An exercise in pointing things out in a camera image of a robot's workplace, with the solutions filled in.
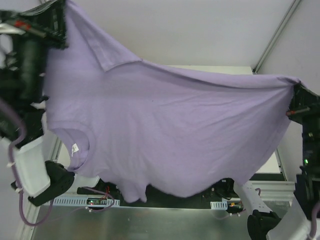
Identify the purple t shirt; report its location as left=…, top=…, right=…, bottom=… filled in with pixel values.
left=44, top=0, right=300, bottom=203

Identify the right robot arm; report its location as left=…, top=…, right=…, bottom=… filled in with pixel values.
left=225, top=83, right=320, bottom=240

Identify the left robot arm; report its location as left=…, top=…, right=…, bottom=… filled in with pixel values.
left=0, top=0, right=106, bottom=206

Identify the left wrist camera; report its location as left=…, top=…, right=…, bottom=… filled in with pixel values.
left=0, top=22, right=25, bottom=35

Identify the right aluminium frame post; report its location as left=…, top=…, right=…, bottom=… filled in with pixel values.
left=252, top=0, right=303, bottom=75

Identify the aluminium front rail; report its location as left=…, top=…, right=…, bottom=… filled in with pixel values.
left=251, top=180, right=295, bottom=202

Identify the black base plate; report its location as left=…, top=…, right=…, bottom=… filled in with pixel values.
left=93, top=178, right=239, bottom=209

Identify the right white cable duct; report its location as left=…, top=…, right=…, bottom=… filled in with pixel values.
left=210, top=200, right=228, bottom=211

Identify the white cable duct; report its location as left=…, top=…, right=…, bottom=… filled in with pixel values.
left=210, top=200, right=228, bottom=211
left=53, top=196, right=120, bottom=208

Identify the left white cable duct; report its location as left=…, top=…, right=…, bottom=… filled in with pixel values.
left=53, top=196, right=120, bottom=208

